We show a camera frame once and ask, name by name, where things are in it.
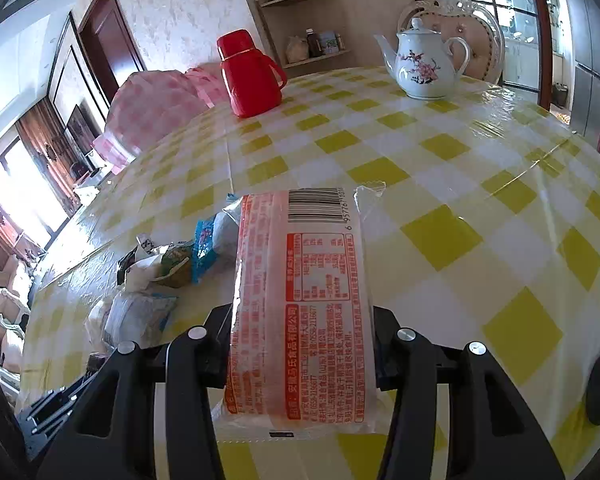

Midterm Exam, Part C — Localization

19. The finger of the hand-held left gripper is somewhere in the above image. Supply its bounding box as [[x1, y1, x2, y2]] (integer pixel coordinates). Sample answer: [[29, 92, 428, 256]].
[[17, 385, 81, 441]]

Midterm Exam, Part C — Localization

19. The dark wooden door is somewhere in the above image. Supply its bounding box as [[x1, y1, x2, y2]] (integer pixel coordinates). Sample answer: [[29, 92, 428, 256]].
[[77, 0, 147, 93]]

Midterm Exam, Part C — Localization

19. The pink checked cloth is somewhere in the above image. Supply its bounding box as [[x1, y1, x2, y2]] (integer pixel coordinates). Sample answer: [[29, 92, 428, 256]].
[[91, 65, 231, 172]]

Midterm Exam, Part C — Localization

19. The small clear bag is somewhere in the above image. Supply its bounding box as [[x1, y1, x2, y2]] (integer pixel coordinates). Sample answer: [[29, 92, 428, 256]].
[[286, 35, 310, 63]]

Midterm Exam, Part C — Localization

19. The white floral teapot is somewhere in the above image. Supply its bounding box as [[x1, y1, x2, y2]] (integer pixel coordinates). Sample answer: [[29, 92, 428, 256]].
[[373, 17, 473, 101]]

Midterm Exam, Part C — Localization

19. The dark grey cabinet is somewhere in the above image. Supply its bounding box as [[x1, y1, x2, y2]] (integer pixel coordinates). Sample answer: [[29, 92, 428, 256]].
[[562, 0, 600, 136]]

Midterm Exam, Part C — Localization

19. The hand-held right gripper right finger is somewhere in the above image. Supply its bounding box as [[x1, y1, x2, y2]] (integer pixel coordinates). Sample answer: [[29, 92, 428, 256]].
[[372, 305, 566, 480]]

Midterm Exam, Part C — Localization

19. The blue cartoon snack packet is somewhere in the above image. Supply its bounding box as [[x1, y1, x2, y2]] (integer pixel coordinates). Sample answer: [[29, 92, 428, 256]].
[[192, 195, 246, 286]]

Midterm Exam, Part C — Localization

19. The orange print cake packet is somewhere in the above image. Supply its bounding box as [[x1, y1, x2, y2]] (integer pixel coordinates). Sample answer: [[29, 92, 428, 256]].
[[212, 185, 391, 445]]

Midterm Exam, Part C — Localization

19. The red thermos jug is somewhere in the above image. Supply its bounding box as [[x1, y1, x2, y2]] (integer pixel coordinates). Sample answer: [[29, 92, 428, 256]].
[[216, 30, 289, 119]]

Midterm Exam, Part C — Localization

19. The clear round rice cracker packet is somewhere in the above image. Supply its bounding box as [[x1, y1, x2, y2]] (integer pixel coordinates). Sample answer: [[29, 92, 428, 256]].
[[86, 289, 180, 356]]

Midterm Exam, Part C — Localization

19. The black television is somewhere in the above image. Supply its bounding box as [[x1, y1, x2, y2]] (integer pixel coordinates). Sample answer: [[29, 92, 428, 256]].
[[66, 104, 102, 173]]

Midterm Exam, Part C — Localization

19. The yellow checked tablecloth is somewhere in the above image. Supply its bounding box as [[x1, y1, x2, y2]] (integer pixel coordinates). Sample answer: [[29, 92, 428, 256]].
[[20, 65, 600, 480]]

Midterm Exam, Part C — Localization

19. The green wrapped candy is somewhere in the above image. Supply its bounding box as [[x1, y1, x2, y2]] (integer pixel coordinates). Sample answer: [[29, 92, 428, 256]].
[[157, 242, 197, 290]]

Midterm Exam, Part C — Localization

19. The dark framed wall panel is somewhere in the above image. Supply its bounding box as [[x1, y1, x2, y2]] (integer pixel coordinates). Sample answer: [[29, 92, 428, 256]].
[[47, 12, 112, 128]]

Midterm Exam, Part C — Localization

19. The cream ornate sofa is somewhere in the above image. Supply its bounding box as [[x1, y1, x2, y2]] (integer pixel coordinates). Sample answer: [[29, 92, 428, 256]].
[[0, 255, 33, 376]]

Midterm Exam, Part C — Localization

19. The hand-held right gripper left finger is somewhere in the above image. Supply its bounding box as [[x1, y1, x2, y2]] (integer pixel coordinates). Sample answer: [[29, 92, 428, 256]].
[[36, 304, 233, 480]]

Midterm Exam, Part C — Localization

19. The white ornate chair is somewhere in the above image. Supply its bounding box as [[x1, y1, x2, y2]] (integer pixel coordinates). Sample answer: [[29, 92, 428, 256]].
[[396, 0, 507, 85]]

